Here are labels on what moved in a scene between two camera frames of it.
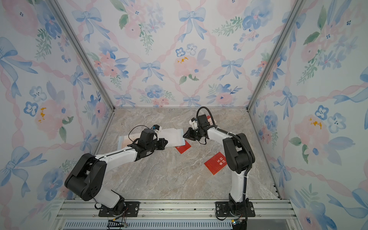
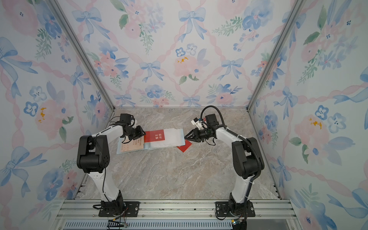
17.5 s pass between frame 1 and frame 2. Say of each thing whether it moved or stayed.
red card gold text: moved
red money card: stayed
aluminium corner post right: stayed
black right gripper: stayed
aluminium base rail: stayed
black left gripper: moved
